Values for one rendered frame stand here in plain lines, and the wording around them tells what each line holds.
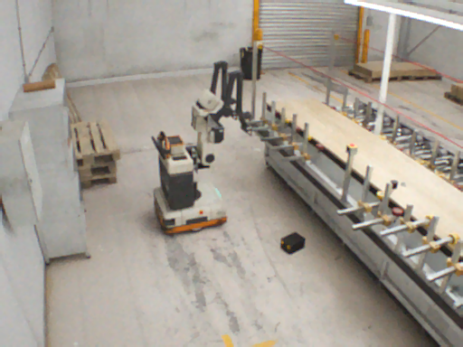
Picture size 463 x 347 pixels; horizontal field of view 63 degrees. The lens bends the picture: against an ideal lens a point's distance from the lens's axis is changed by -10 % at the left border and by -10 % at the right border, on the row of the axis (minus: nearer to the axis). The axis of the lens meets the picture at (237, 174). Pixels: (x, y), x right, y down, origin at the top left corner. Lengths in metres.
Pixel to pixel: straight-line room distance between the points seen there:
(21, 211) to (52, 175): 0.94
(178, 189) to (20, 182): 1.82
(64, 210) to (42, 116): 0.89
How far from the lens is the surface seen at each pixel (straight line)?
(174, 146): 4.00
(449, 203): 3.56
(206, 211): 4.20
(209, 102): 3.94
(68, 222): 3.91
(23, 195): 2.74
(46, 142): 3.55
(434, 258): 3.20
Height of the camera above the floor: 2.54
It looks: 28 degrees down
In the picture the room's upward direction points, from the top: 1 degrees clockwise
